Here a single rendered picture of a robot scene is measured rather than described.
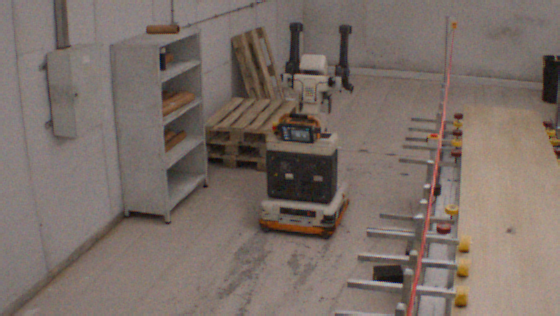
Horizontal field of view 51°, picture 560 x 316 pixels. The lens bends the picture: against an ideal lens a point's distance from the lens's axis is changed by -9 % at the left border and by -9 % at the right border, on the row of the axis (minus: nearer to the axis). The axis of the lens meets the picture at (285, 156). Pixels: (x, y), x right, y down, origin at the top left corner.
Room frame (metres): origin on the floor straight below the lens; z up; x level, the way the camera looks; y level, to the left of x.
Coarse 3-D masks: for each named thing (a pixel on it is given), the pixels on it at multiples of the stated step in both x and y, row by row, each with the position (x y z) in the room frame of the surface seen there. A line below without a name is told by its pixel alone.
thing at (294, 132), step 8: (280, 128) 4.68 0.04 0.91; (288, 128) 4.66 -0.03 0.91; (296, 128) 4.64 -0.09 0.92; (304, 128) 4.62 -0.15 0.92; (312, 128) 4.61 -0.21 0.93; (320, 128) 4.66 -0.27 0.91; (288, 136) 4.70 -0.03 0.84; (296, 136) 4.67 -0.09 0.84; (304, 136) 4.65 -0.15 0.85; (312, 136) 4.64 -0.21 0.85
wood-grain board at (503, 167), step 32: (480, 128) 4.69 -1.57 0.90; (512, 128) 4.70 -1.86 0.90; (544, 128) 4.71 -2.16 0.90; (480, 160) 3.94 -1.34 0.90; (512, 160) 3.94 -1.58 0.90; (544, 160) 3.93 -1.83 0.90; (480, 192) 3.38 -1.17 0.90; (512, 192) 3.37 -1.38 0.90; (544, 192) 3.36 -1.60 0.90; (480, 224) 2.94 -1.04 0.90; (512, 224) 2.93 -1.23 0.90; (544, 224) 2.91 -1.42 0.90; (480, 256) 2.59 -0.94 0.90; (512, 256) 2.57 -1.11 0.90; (544, 256) 2.55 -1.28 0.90; (480, 288) 2.29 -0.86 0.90; (512, 288) 2.28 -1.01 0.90; (544, 288) 2.26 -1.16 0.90
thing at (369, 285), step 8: (352, 280) 2.31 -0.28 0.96; (360, 280) 2.31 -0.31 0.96; (368, 280) 2.31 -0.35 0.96; (360, 288) 2.29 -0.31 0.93; (368, 288) 2.28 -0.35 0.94; (376, 288) 2.27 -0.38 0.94; (384, 288) 2.26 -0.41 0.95; (392, 288) 2.25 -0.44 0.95; (400, 288) 2.24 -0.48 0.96; (416, 288) 2.23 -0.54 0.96; (424, 288) 2.22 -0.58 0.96; (432, 288) 2.22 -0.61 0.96; (440, 288) 2.22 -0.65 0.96; (448, 288) 2.21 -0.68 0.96; (432, 296) 2.20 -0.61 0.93; (440, 296) 2.19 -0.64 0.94; (448, 296) 2.18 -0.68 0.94
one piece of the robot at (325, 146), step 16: (272, 128) 4.76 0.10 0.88; (272, 144) 4.77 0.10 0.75; (288, 144) 4.73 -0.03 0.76; (304, 144) 4.69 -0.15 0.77; (320, 144) 4.66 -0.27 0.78; (336, 144) 4.79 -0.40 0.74; (272, 160) 4.77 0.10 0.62; (288, 160) 4.73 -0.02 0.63; (304, 160) 4.69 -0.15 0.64; (320, 160) 4.66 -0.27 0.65; (336, 160) 4.80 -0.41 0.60; (272, 176) 4.77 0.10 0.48; (288, 176) 4.73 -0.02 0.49; (304, 176) 4.69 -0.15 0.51; (320, 176) 4.65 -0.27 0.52; (336, 176) 4.81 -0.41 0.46; (272, 192) 4.77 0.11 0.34; (288, 192) 4.73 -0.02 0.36; (304, 192) 4.69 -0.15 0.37; (320, 192) 4.66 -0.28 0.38; (336, 192) 4.82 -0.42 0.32
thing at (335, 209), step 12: (348, 192) 5.10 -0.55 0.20; (264, 204) 4.71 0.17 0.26; (276, 204) 4.69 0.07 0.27; (288, 204) 4.68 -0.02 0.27; (300, 204) 4.66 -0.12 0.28; (312, 204) 4.66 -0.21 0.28; (324, 204) 4.65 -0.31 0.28; (336, 204) 4.70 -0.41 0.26; (264, 216) 4.71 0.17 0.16; (276, 216) 4.68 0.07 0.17; (288, 216) 4.65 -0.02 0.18; (324, 216) 4.59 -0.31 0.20; (336, 216) 4.66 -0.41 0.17; (276, 228) 4.68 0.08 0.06; (288, 228) 4.64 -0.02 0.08; (300, 228) 4.61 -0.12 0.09; (312, 228) 4.59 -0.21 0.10; (324, 228) 4.56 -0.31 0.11
